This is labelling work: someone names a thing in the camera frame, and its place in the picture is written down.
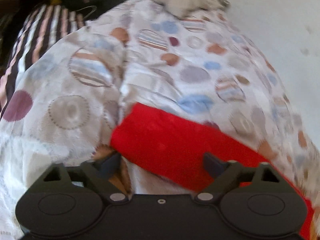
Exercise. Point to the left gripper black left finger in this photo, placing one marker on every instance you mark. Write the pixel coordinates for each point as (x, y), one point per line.
(98, 173)

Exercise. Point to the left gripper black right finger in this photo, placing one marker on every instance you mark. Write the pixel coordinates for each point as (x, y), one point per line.
(225, 175)

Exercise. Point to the red knit sweater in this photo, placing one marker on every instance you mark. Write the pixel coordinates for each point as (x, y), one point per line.
(263, 205)

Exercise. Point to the patterned circle print duvet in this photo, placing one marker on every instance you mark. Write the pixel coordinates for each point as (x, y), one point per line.
(199, 68)

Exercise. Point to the black white striped bedsheet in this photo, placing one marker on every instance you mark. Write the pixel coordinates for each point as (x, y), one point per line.
(36, 73)

